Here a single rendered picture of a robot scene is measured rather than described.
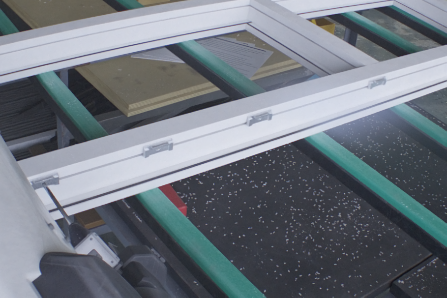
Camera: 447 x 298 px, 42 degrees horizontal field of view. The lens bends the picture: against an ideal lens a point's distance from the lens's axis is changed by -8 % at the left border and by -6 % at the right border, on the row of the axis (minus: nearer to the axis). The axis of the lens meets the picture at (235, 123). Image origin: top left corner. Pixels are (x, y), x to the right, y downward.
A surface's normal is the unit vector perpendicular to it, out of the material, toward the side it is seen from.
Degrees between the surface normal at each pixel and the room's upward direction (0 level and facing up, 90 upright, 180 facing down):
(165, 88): 0
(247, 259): 0
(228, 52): 0
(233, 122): 90
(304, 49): 90
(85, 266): 21
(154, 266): 74
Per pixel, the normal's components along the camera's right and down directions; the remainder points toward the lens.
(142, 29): 0.59, 0.48
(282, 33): -0.79, 0.24
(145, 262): 0.44, 0.26
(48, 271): -0.12, -0.44
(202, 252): 0.11, -0.84
